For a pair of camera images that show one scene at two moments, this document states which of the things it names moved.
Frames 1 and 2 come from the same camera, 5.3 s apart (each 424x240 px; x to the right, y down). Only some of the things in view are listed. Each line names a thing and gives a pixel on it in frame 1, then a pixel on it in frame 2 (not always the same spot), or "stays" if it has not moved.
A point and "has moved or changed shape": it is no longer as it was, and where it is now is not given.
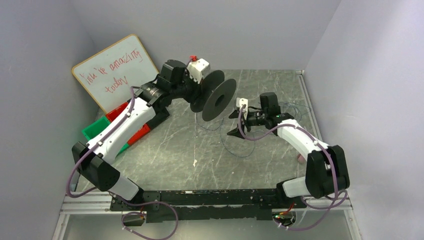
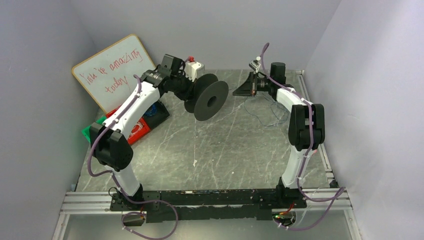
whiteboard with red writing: x=110 y=72 stays
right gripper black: x=242 y=122 -> x=251 y=85
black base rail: x=174 y=206 stays
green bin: x=90 y=131 stays
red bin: x=144 y=129 stays
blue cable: x=222 y=122 has moved or changed shape
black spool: x=216 y=95 has moved or changed shape
